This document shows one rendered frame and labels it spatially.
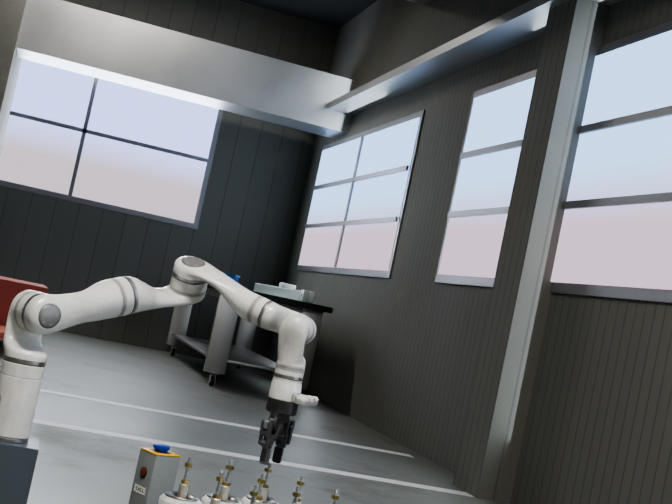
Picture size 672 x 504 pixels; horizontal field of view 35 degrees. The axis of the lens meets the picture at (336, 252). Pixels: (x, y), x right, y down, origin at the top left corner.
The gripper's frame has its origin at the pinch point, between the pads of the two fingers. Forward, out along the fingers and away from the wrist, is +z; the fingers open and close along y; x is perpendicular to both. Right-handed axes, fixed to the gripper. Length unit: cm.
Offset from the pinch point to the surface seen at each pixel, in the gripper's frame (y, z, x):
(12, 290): -360, -5, -387
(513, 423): -273, -3, -6
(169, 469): 11.3, 7.2, -19.9
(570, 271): -261, -78, 9
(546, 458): -256, 8, 16
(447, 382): -358, -11, -67
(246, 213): -685, -113, -399
